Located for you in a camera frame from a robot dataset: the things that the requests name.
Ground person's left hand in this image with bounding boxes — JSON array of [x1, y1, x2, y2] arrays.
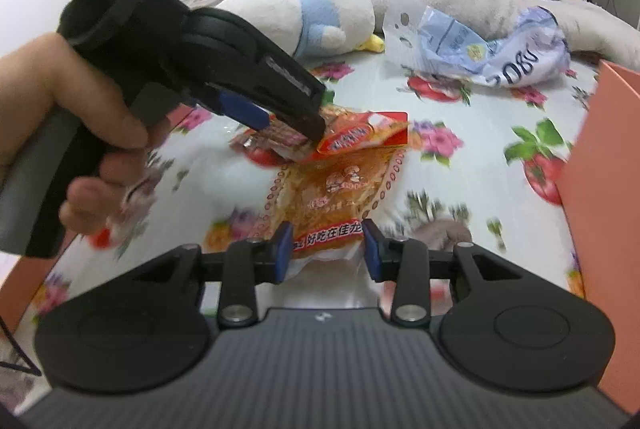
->
[[0, 33, 171, 235]]

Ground floral plastic tablecloth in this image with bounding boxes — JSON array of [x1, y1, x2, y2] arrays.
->
[[10, 39, 601, 345]]

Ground deep pink box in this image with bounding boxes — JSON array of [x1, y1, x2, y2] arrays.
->
[[555, 59, 640, 415]]

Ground large orange snack packet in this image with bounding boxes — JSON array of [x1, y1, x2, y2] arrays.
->
[[255, 144, 408, 272]]

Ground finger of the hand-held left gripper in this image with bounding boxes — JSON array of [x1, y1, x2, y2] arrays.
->
[[257, 54, 328, 142], [215, 90, 273, 130]]

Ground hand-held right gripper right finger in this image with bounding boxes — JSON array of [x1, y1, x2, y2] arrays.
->
[[361, 219, 523, 329]]

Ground crumpled blue and white bag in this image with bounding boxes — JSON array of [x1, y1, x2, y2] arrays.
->
[[385, 0, 571, 87]]

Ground red and white snack packet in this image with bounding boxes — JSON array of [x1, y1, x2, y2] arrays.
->
[[232, 109, 411, 162]]

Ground white and blue plush penguin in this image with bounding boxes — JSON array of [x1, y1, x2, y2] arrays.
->
[[215, 0, 386, 60]]

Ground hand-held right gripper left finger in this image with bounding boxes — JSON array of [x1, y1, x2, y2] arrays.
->
[[132, 221, 293, 329]]

